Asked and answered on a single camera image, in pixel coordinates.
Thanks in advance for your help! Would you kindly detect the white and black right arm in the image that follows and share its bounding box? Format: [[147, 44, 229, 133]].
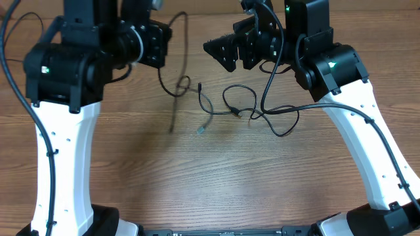
[[203, 0, 419, 235]]

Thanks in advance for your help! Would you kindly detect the long black usb cable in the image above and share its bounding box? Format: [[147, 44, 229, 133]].
[[157, 11, 216, 135]]

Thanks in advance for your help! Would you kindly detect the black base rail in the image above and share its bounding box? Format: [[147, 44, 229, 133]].
[[138, 226, 318, 236]]

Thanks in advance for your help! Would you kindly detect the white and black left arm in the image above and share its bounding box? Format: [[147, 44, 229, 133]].
[[20, 0, 172, 235]]

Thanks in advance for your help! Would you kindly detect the black cable bundle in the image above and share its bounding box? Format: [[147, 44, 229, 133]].
[[197, 81, 301, 138]]

